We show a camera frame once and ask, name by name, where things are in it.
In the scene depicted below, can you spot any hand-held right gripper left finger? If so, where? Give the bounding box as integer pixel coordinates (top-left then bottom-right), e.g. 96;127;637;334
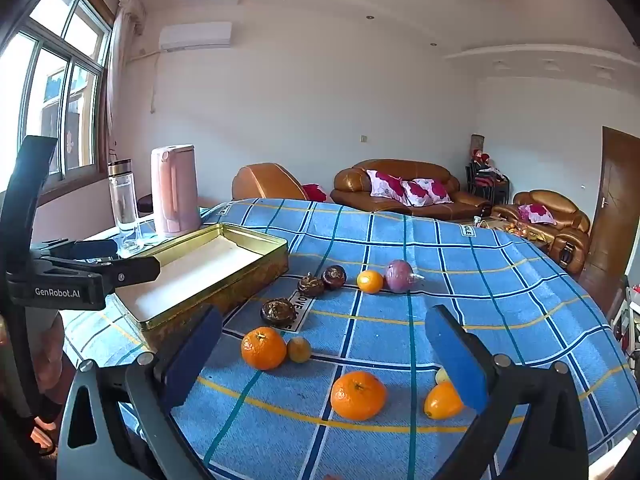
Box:
52;304;223;480

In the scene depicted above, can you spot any brown leather three-seat sofa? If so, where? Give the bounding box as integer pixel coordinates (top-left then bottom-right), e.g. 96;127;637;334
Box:
330;159;493;221

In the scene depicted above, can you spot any small yellow-brown jujube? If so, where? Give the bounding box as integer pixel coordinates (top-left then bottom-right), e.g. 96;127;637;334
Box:
286;336;312;364

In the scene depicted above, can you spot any gold rectangular tin box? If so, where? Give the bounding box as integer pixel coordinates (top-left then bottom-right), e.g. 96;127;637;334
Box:
111;222;290;352

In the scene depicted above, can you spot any white wall air conditioner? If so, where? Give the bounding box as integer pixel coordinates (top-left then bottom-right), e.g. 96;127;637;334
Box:
159;21;233;52

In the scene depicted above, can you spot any white red floral cushion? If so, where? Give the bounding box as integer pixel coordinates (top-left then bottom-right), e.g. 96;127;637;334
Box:
402;177;453;207
366;169;408;202
517;203;557;225

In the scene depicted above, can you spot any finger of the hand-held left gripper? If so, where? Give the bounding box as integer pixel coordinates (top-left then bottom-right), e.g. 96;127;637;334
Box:
47;255;162;295
31;239;119;262

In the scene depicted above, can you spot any brown wooden door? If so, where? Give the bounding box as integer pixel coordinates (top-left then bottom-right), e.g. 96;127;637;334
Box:
580;125;640;306

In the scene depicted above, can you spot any window with white frame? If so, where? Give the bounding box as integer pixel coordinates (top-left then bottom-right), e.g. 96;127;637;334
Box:
0;0;113;196

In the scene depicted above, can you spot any mandarin orange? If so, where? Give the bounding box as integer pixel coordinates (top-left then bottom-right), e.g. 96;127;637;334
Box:
424;381;465;421
356;270;385;295
241;326;287;372
330;371;388;422

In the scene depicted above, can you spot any cluttered coffee table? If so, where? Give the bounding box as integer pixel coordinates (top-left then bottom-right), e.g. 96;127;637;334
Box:
470;215;551;256

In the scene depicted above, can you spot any pale pink curtain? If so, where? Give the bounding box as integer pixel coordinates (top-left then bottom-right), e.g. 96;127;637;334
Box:
97;0;146;161

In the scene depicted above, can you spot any pink electric kettle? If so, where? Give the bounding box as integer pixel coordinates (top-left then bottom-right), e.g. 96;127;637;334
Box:
151;144;202;238

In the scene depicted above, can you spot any blue checked tablecloth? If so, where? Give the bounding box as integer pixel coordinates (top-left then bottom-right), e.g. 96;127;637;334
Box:
60;197;633;480

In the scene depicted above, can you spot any purple onion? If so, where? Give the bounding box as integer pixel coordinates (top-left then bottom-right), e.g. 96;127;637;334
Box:
385;259;426;293

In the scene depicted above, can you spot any brown leather armchair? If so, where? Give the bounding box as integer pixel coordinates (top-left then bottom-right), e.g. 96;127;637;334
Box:
231;162;311;202
492;189;592;276

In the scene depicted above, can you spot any clear glass water bottle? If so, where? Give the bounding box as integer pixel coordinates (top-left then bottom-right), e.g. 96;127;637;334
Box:
107;158;146;255

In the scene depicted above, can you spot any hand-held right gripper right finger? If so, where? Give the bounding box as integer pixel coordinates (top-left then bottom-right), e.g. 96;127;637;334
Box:
424;304;598;480

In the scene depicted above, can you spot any stack of dark chairs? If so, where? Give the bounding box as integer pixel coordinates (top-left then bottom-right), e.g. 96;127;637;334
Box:
465;160;511;206

